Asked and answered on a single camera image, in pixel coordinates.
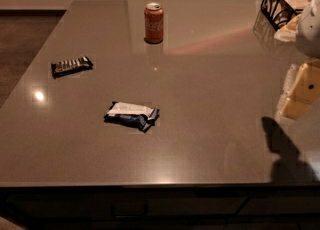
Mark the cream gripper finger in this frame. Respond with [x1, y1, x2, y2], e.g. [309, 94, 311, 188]
[274, 15, 301, 42]
[279, 59, 320, 120]

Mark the blue white snack packet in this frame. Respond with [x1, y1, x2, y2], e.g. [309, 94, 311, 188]
[104, 102, 160, 133]

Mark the black wire basket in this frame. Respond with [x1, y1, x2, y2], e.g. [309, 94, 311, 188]
[260, 0, 306, 30]

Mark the black chocolate bar wrapper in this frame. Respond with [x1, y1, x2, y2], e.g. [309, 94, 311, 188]
[51, 56, 93, 79]

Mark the red coke can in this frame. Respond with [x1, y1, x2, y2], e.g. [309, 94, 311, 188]
[144, 2, 164, 44]

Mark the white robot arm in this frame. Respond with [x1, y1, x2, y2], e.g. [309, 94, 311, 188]
[274, 0, 320, 121]

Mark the dark cabinet drawer handle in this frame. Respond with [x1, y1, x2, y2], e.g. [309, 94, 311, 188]
[111, 202, 148, 218]

